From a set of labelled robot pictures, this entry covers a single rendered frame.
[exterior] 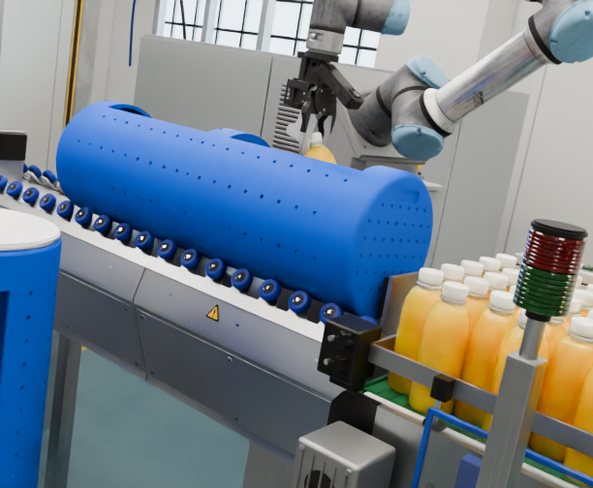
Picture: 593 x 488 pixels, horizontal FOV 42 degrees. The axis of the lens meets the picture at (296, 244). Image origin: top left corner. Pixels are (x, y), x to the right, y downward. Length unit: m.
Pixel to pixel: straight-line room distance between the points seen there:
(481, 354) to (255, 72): 2.81
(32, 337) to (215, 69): 2.82
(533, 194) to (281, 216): 3.03
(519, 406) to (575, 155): 3.36
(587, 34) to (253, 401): 0.97
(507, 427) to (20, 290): 0.80
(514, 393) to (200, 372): 0.87
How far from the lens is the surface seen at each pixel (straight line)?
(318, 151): 1.58
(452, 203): 3.18
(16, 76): 6.75
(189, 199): 1.58
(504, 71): 1.71
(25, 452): 1.51
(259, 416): 1.59
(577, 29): 1.63
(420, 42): 4.43
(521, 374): 0.94
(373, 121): 1.95
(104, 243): 1.84
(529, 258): 0.91
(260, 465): 2.23
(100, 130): 1.84
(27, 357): 1.41
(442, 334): 1.19
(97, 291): 1.85
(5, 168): 2.38
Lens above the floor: 1.38
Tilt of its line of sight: 12 degrees down
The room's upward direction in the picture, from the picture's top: 10 degrees clockwise
